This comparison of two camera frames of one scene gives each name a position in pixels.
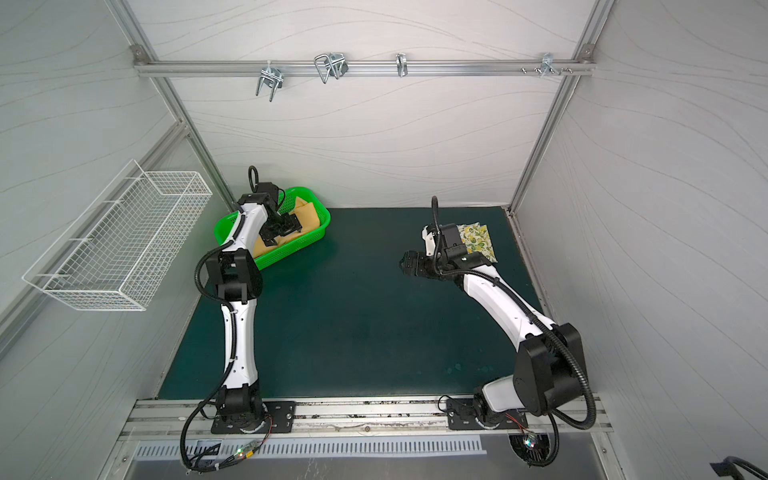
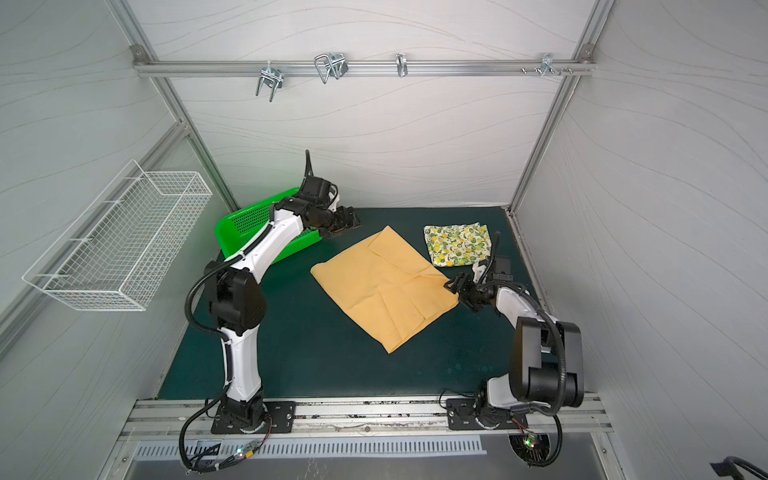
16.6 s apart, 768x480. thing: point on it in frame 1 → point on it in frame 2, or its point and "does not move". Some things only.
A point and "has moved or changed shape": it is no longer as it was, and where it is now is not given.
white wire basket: x=119 y=251 does not move
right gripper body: x=417 y=264 → x=463 y=288
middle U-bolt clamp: x=333 y=64 does not move
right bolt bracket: x=548 y=65 does not move
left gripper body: x=281 y=225 → x=334 y=222
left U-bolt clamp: x=272 y=77 does not move
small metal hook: x=402 y=66 does not move
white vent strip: x=294 y=446 does not move
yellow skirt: x=309 y=220 has moved or changed shape
